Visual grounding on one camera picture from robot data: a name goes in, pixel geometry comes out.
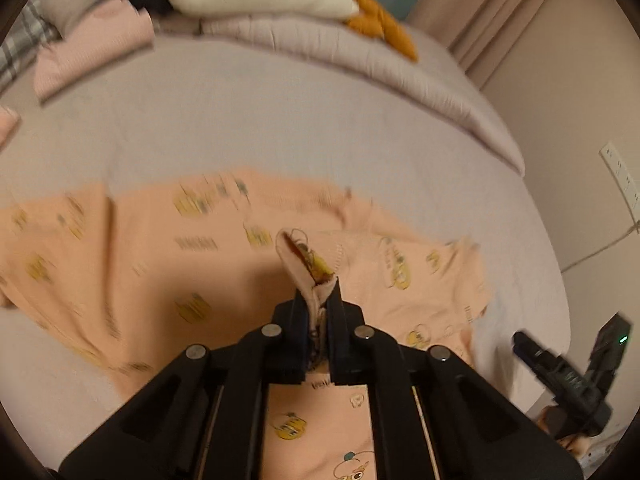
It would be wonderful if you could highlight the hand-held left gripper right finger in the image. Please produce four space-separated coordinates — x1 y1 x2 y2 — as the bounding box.
326 280 584 480

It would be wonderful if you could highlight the bed with mauve sheet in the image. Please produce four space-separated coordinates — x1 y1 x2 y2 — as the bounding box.
0 22 573 461

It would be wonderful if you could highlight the pink curtain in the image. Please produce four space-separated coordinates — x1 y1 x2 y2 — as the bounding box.
405 0 587 92

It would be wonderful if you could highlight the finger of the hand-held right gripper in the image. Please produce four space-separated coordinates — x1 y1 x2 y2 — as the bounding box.
512 330 557 382

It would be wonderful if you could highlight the white cable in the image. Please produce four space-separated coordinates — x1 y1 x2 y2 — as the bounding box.
560 224 640 274

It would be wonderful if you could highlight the grey plaid cloth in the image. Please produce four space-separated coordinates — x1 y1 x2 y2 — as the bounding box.
0 0 62 92

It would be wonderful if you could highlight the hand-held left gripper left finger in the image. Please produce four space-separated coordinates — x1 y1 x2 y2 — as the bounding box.
59 288 308 480

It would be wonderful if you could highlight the lilac quilt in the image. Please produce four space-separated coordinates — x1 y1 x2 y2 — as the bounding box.
152 14 527 177

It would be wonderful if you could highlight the white wall socket strip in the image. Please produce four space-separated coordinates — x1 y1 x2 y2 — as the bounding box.
599 141 640 232

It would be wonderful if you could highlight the peach cartoon print garment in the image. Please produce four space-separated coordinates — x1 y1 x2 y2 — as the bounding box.
0 167 496 480

